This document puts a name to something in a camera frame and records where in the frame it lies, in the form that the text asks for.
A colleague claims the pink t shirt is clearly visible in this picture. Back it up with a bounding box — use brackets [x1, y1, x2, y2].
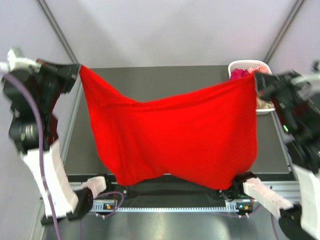
[251, 65, 269, 74]

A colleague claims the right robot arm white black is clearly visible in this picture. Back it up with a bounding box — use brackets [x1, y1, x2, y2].
[232, 71, 320, 240]

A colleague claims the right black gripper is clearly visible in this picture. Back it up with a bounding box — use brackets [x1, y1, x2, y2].
[252, 68, 305, 133]

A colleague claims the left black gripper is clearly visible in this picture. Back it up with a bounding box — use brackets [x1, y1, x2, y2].
[31, 57, 80, 108]

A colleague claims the beige t shirt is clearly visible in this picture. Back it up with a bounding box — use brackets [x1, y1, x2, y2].
[256, 97, 274, 110]

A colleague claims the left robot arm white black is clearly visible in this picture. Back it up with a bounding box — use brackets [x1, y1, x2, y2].
[0, 57, 114, 225]

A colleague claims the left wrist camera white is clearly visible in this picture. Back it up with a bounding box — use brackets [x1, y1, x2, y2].
[0, 46, 41, 73]

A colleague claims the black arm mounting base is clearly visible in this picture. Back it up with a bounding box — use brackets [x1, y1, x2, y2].
[97, 173, 255, 211]

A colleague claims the slotted cable duct rail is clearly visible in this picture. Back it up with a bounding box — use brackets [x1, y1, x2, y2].
[89, 201, 253, 213]

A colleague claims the magenta t shirt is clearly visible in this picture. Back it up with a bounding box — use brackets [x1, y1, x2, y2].
[229, 68, 251, 81]

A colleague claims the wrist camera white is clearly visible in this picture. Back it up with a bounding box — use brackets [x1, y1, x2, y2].
[291, 60, 320, 94]
[0, 46, 41, 73]

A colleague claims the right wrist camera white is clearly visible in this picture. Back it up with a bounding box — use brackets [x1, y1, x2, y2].
[291, 60, 320, 94]

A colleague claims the red t shirt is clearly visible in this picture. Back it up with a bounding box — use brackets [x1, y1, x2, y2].
[79, 66, 258, 190]

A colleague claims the white plastic laundry basket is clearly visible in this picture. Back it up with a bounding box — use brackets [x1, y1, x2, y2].
[228, 60, 275, 115]

